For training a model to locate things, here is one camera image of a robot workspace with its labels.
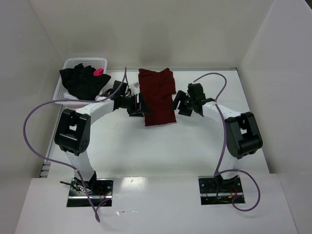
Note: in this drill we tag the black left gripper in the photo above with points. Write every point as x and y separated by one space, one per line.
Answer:
137 105

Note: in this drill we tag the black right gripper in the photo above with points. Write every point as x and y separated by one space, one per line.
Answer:
183 103

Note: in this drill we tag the black t-shirt in basket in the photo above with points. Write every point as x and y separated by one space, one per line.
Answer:
81 82

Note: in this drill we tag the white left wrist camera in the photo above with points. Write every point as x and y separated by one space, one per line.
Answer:
134 86

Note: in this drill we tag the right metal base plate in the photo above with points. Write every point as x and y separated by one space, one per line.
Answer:
218 191

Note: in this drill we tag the metal base plate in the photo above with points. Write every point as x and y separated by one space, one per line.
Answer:
218 191
101 193

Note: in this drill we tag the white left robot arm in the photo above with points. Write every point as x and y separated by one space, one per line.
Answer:
74 129

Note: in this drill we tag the dark red t-shirt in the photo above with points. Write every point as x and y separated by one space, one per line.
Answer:
157 89

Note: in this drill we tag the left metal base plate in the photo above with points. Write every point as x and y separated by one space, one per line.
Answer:
101 193

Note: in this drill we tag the pink garment in basket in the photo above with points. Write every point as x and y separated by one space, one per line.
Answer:
98 72

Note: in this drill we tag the grey bracket at left edge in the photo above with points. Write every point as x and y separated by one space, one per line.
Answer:
45 170

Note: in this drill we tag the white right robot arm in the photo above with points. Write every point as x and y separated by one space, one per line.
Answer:
241 133

